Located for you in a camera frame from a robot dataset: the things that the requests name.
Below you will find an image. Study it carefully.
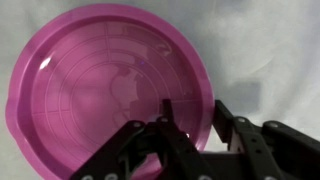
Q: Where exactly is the pink round plastic lid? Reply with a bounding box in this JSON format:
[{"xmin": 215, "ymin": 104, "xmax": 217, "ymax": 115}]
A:
[{"xmin": 4, "ymin": 3, "xmax": 215, "ymax": 180}]

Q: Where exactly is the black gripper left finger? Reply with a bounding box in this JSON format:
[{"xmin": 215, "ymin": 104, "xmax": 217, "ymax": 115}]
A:
[{"xmin": 69, "ymin": 98, "xmax": 214, "ymax": 180}]

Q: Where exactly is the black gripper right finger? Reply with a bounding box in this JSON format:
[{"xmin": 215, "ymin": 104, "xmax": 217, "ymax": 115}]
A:
[{"xmin": 213, "ymin": 99, "xmax": 320, "ymax": 180}]

